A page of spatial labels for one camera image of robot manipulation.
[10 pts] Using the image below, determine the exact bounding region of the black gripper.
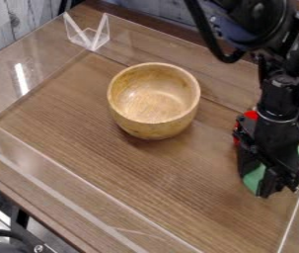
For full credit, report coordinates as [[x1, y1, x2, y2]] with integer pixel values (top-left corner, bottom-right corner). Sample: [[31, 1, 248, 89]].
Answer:
[[238, 119, 299, 199]]

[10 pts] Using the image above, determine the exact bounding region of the green rectangular block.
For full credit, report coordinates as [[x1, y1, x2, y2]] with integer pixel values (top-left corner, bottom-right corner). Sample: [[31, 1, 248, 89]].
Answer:
[[242, 145, 299, 197]]

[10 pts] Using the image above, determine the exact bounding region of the light wooden bowl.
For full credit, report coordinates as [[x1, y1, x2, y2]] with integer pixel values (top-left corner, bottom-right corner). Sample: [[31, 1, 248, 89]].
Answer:
[[107, 62, 201, 139]]

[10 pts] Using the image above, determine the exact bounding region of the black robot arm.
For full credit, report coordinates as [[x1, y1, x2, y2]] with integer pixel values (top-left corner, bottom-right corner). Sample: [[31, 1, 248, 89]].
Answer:
[[183, 0, 299, 198]]

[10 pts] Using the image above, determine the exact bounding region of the red plush strawberry toy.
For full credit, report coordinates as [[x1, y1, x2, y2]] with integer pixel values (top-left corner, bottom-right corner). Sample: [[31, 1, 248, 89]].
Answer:
[[233, 110, 258, 145]]

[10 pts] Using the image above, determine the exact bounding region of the black metal table leg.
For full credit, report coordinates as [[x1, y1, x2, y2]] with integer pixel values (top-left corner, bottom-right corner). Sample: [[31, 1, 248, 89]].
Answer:
[[11, 207, 58, 253]]

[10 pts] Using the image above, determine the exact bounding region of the clear acrylic corner bracket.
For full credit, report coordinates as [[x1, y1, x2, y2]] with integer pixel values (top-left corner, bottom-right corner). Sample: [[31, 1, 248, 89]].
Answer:
[[62, 12, 111, 51]]

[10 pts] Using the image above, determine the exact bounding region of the clear acrylic tray wall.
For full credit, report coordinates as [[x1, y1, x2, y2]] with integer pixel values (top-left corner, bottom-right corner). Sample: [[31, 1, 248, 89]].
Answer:
[[0, 127, 202, 253]]

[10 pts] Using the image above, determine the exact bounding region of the black cable bottom left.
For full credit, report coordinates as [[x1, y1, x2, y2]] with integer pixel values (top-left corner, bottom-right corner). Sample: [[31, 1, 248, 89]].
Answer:
[[0, 227, 35, 253]]

